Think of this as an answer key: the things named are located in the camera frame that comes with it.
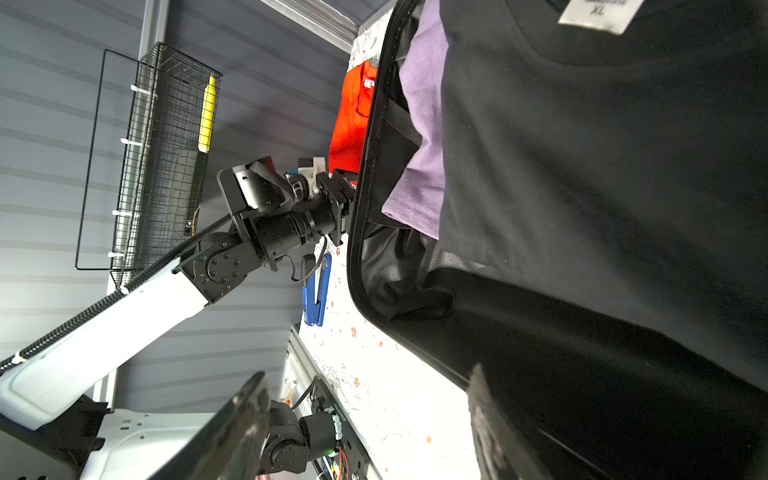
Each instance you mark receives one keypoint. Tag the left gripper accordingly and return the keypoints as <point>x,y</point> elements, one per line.
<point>274,215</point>

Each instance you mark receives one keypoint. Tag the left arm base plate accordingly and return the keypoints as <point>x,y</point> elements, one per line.
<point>313,432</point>

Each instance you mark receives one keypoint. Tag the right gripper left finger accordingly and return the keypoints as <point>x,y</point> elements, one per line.
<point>230,444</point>

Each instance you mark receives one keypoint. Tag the black t-shirt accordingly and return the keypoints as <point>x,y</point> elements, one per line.
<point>600,210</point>

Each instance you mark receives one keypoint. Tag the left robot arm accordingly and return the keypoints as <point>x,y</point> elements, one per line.
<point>51,429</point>

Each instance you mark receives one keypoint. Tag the yellow marker in basket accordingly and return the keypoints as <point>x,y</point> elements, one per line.
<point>207,116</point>

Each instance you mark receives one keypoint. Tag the red t-shirt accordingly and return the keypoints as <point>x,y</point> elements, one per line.
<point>348,139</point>

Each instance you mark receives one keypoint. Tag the blue hardshell suitcase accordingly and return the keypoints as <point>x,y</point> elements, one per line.
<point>420,240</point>

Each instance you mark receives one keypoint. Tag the blue flat object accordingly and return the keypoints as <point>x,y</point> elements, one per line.
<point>315,282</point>

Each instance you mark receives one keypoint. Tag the purple trousers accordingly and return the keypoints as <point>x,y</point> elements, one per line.
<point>417,198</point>

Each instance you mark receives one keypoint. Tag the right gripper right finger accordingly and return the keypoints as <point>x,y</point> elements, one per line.
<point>501,450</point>

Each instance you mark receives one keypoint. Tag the black wire wall basket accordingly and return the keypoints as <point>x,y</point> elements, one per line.
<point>147,114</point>

